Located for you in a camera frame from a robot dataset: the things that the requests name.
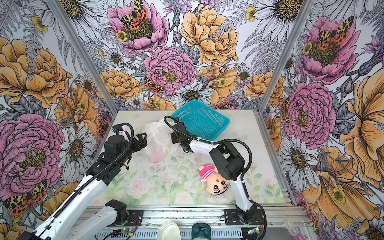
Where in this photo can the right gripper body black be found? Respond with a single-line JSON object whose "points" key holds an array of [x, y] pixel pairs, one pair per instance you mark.
{"points": [[174, 139]]}

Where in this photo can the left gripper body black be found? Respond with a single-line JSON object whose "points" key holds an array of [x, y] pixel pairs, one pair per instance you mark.
{"points": [[134, 146]]}

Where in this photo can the translucent white plastic bag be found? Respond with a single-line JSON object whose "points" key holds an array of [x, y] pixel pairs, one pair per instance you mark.
{"points": [[159, 142]]}

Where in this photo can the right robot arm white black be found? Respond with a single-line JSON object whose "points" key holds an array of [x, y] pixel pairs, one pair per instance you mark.
{"points": [[231, 157]]}

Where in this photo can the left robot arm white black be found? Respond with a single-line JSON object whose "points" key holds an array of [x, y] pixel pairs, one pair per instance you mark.
{"points": [[118, 150]]}

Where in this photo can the teal plastic basket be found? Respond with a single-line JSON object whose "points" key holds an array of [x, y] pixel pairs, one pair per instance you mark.
{"points": [[202, 121]]}

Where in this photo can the plush doll pink hat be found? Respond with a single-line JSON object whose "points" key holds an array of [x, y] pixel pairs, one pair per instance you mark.
{"points": [[216, 183]]}

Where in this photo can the white round cup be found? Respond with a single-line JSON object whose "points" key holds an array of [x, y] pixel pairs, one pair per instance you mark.
{"points": [[169, 231]]}

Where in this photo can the dark green round container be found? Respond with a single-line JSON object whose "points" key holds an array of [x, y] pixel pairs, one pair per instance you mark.
{"points": [[201, 231]]}

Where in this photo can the pink clear plastic object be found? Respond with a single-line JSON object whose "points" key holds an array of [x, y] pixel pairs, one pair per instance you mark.
{"points": [[293, 230]]}

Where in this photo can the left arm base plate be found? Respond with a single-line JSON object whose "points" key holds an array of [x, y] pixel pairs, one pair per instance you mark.
{"points": [[129, 218]]}

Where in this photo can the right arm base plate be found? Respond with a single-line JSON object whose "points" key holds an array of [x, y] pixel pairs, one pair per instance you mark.
{"points": [[237, 217]]}

